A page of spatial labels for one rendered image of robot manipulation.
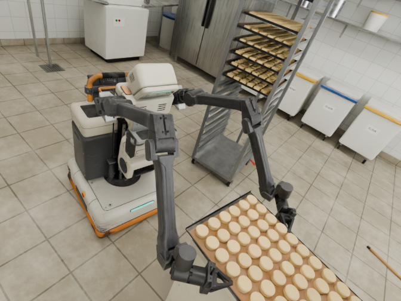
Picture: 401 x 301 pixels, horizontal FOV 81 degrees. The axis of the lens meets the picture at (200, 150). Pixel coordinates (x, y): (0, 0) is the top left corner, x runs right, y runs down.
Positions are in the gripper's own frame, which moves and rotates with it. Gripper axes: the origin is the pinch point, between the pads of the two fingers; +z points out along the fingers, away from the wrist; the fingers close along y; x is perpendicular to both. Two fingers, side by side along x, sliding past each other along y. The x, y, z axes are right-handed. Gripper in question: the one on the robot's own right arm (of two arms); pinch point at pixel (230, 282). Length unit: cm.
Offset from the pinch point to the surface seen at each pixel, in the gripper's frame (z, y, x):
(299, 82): 124, -21, 332
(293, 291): 22.0, 2.2, 1.0
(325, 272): 37.0, 2.3, 10.4
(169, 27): -119, -41, 511
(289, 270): 21.7, 2.2, 7.8
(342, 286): 42.2, 2.3, 6.3
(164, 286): -14, -90, 31
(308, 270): 29.8, 2.2, 9.7
